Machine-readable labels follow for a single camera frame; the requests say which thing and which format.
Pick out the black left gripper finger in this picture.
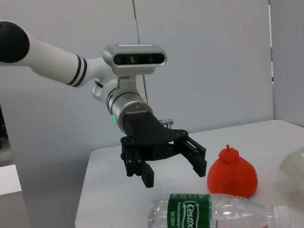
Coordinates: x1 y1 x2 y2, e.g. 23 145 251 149
174 136 208 178
120 142 155 189

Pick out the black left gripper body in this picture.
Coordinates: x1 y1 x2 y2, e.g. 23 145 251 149
121 110 188 160

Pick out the red-orange toy orange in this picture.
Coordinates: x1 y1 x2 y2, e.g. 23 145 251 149
207 144 259 199

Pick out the clear green-label water bottle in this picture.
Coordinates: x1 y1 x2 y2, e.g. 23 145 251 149
147 192 295 228

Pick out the pale green glass plate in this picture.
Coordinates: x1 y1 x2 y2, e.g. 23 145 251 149
279 146 304 183

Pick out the white cabinet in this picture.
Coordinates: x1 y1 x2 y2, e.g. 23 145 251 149
0 163 30 228

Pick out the dark background equipment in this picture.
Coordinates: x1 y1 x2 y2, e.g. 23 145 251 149
0 104 10 152

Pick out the left gripper cable with connector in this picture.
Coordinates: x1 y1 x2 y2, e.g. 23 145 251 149
159 118 174 128

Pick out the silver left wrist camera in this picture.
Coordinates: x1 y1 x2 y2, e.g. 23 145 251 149
102 43 168 76

